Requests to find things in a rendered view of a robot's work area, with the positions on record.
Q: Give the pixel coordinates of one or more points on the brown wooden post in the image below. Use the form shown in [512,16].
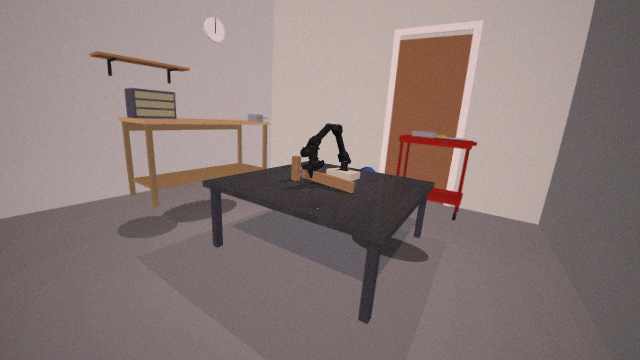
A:
[296,165]

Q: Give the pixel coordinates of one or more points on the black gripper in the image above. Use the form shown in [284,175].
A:
[310,167]

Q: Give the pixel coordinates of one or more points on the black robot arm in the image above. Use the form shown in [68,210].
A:
[312,148]

